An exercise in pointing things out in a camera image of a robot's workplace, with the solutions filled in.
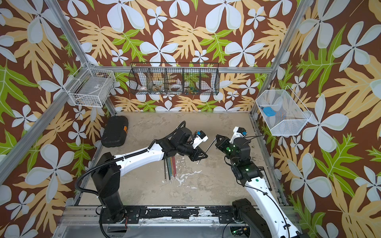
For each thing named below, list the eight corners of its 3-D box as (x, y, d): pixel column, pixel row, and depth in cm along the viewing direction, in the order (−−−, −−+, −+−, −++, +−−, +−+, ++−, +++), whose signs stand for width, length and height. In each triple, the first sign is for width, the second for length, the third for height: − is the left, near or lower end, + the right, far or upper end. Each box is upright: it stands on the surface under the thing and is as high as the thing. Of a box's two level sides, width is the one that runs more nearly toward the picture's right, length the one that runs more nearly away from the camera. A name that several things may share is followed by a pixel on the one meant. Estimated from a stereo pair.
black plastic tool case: (103, 148, 101) (99, 143, 96) (112, 121, 117) (108, 116, 112) (124, 146, 102) (121, 141, 97) (130, 120, 118) (127, 114, 113)
